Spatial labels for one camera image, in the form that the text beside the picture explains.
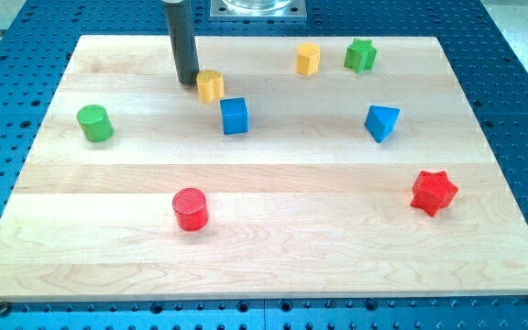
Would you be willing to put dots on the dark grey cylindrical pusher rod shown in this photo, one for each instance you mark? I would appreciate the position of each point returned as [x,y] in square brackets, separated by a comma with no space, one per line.
[181,32]

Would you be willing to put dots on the yellow heart block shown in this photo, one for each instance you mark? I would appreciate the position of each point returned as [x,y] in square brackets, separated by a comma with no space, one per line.
[210,85]

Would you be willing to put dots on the blue cube block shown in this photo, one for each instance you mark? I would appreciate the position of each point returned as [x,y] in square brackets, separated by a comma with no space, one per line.
[234,115]

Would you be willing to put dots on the yellow hexagon block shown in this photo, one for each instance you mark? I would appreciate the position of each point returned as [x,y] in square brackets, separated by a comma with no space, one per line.
[308,58]

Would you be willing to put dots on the green cylinder block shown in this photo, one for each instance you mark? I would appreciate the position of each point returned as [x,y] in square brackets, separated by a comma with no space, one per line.
[95,123]

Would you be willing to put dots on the blue perforated table plate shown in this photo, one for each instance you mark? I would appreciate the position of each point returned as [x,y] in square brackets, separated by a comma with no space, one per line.
[37,41]

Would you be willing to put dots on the green star block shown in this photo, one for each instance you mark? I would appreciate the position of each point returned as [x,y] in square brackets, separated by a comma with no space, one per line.
[360,55]

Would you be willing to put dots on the red cylinder block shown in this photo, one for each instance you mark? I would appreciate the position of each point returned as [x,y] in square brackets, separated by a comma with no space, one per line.
[190,208]

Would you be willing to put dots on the light wooden board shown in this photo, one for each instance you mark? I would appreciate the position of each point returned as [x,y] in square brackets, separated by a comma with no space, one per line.
[305,204]

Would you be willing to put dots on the blue triangular prism block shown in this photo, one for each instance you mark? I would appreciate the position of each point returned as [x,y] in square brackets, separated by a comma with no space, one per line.
[380,121]

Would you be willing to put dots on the red star block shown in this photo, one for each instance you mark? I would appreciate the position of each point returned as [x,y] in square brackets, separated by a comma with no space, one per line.
[432,191]

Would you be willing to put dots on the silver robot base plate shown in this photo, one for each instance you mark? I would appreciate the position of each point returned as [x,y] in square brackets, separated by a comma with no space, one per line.
[235,9]

